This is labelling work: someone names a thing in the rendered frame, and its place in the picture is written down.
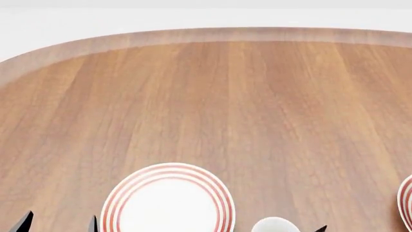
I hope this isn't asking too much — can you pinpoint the white plate with red rings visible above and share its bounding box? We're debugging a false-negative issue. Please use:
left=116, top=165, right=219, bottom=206
left=100, top=162, right=236, bottom=232
left=397, top=174, right=412, bottom=232

